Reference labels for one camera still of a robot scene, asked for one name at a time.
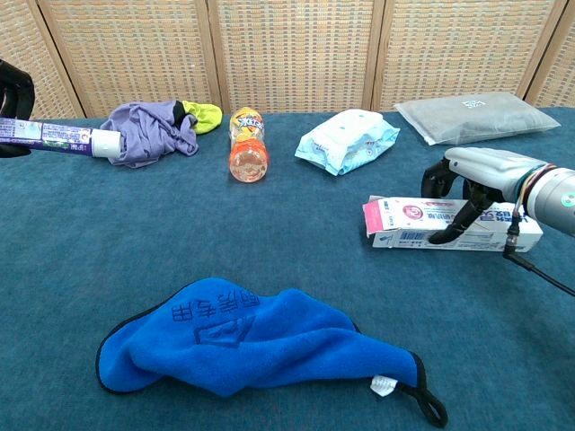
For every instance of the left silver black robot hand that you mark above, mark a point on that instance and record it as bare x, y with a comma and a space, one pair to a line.
18, 90

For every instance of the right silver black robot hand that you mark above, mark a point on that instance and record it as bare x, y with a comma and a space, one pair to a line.
494, 173

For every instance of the purple toothpaste tube white cap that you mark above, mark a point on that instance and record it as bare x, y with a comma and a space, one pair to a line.
58, 137

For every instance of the white toothpaste carton box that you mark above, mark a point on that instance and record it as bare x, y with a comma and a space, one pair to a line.
404, 215

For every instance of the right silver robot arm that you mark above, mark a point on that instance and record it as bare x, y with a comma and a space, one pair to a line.
557, 197

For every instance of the light blue wet wipes pack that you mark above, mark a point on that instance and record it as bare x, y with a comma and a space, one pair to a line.
346, 143

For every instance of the grey cloth in clear bag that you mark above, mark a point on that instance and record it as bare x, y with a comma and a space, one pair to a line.
476, 117

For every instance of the crumpled purple cloth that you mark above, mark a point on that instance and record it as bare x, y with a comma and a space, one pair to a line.
148, 134

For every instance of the yellow-green and black sock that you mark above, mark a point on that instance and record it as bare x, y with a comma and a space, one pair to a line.
204, 116

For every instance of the orange drink plastic bottle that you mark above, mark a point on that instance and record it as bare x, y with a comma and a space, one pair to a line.
247, 152

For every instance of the woven wooden folding screen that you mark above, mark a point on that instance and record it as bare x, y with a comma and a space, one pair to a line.
292, 45

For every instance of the blue microfibre towel black trim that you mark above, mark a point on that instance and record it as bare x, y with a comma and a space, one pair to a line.
251, 345

